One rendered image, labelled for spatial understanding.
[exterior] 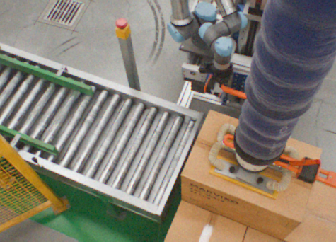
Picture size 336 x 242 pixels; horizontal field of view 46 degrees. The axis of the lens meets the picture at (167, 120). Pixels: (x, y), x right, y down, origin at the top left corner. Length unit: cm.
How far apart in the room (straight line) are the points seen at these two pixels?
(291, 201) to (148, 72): 186
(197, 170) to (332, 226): 87
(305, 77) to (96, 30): 280
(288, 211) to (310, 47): 106
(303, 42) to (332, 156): 221
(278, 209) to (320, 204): 54
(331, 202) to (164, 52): 187
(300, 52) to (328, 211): 150
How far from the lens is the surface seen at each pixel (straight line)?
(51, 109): 273
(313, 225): 242
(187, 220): 232
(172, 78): 337
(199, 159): 201
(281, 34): 108
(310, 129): 328
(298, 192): 202
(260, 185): 196
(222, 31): 184
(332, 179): 193
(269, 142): 159
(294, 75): 119
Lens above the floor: 280
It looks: 62 degrees down
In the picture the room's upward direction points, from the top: 5 degrees counter-clockwise
